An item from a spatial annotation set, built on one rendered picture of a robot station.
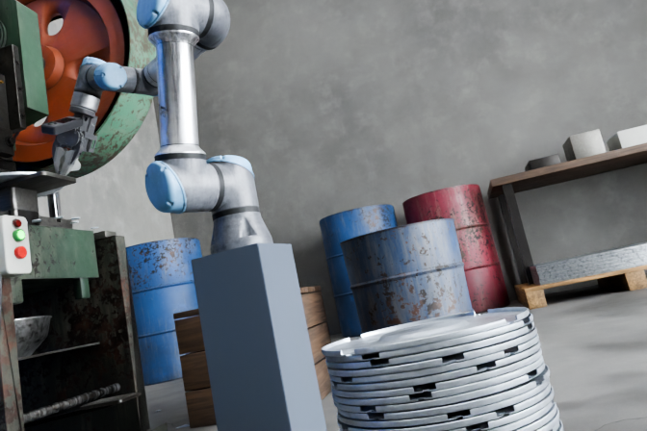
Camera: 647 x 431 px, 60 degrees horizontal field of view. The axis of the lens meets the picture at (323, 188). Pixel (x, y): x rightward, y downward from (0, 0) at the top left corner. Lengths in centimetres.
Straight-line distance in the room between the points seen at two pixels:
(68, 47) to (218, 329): 136
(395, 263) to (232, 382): 75
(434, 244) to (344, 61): 336
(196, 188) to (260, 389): 46
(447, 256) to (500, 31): 333
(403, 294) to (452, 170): 292
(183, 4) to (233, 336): 76
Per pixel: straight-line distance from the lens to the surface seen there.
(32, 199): 181
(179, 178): 127
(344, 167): 480
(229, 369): 132
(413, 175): 470
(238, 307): 129
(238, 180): 135
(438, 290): 188
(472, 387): 70
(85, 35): 231
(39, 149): 224
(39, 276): 167
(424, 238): 187
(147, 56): 217
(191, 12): 138
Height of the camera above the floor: 30
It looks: 11 degrees up
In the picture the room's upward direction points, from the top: 12 degrees counter-clockwise
